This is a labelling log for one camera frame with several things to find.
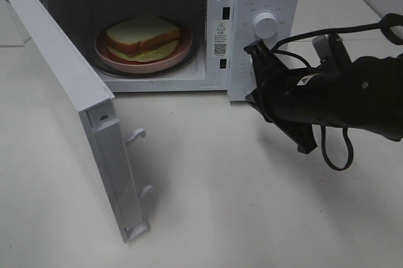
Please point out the sandwich with lettuce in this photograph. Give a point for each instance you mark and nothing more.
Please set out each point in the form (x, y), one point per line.
(142, 39)

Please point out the pink round plate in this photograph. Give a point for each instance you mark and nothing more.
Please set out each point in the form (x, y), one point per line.
(176, 58)

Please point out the glass microwave turntable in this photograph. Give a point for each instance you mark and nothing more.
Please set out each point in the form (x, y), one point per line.
(185, 68)

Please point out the white microwave door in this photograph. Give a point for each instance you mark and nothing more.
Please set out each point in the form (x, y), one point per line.
(84, 109)

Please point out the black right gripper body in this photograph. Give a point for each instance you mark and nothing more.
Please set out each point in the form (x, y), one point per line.
(265, 96)

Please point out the upper white power knob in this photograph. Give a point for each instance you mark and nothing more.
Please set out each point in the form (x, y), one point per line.
(265, 24)

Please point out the white warning label sticker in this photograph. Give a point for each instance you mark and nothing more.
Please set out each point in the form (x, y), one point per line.
(220, 38)

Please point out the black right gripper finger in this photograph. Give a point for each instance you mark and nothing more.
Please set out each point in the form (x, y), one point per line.
(262, 57)
(300, 133)

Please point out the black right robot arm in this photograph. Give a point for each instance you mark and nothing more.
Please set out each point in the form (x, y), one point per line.
(365, 94)

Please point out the white microwave oven body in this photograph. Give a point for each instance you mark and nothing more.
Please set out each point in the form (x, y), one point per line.
(83, 20)

